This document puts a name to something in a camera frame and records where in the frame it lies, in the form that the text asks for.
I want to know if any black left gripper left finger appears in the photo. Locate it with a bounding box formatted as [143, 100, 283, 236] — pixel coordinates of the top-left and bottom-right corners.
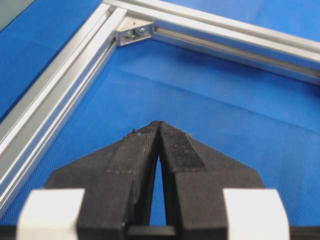
[45, 121, 159, 231]

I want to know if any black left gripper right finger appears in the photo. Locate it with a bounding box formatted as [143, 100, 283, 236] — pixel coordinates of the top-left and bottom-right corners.
[159, 121, 265, 240]

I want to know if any blue mesh table mat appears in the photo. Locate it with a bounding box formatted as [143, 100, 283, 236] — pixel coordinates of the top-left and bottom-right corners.
[0, 0, 320, 226]

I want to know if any aluminium extrusion frame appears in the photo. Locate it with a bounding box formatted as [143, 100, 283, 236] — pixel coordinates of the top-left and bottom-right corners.
[0, 0, 320, 214]

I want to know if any aluminium corner bracket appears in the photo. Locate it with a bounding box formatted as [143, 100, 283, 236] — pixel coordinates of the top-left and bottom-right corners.
[115, 17, 154, 47]

